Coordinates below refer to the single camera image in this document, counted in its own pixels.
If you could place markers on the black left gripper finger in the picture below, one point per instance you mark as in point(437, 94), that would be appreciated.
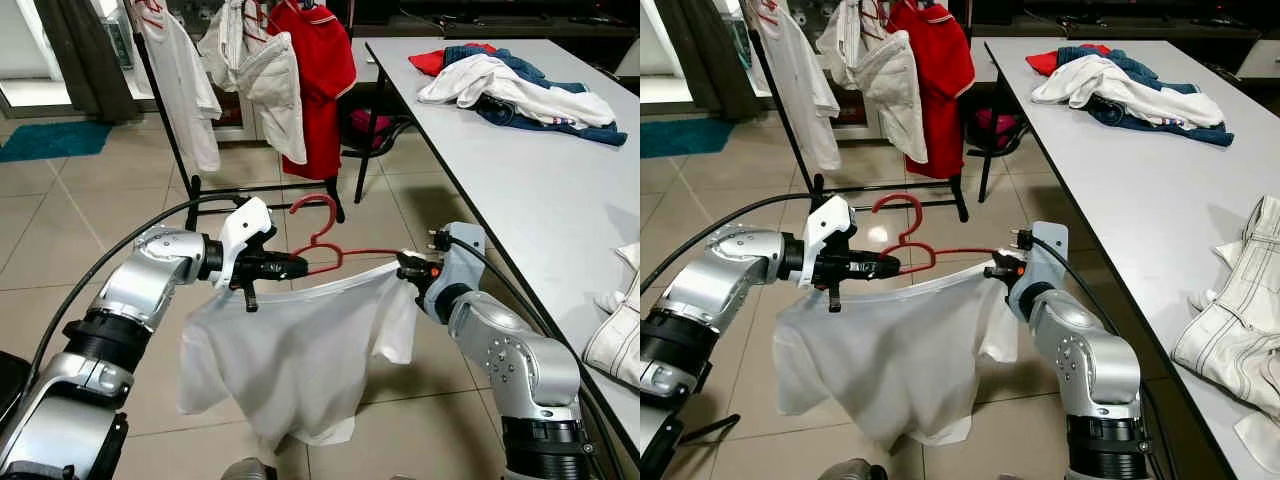
point(872, 261)
point(285, 261)
point(872, 273)
point(285, 273)

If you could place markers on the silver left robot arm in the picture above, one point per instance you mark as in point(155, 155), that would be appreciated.
point(735, 275)
point(140, 280)

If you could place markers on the purple clothes hanger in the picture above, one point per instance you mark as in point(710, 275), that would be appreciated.
point(312, 5)

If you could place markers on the magenta bag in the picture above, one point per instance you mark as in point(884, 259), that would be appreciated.
point(365, 128)
point(990, 128)

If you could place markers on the white folding table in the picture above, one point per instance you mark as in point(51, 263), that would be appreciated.
point(540, 180)
point(1150, 180)

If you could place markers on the off-white stitched jacket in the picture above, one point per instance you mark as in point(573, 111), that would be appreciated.
point(275, 100)
point(895, 100)

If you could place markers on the red polo shirt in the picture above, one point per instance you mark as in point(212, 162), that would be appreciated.
point(945, 90)
point(325, 90)

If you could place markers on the white folded garment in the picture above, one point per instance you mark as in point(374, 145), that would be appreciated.
point(1095, 85)
point(480, 85)

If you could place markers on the grey robot left foot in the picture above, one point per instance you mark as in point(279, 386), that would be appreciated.
point(873, 470)
point(248, 470)

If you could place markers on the red garment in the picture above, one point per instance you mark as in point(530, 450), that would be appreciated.
point(1045, 62)
point(430, 62)

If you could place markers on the teal floor mat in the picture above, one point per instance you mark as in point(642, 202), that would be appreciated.
point(50, 142)
point(685, 138)

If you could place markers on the blue denim garment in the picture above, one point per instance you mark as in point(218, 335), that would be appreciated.
point(590, 133)
point(1200, 133)

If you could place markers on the dark grey curtain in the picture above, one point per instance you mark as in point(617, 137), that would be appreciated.
point(85, 60)
point(710, 60)

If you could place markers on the glass sliding door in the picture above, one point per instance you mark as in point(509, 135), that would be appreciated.
point(20, 50)
point(655, 50)

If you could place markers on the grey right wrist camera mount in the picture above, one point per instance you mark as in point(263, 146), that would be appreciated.
point(465, 260)
point(1045, 260)

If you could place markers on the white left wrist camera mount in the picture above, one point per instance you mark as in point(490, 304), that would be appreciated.
point(240, 225)
point(825, 225)

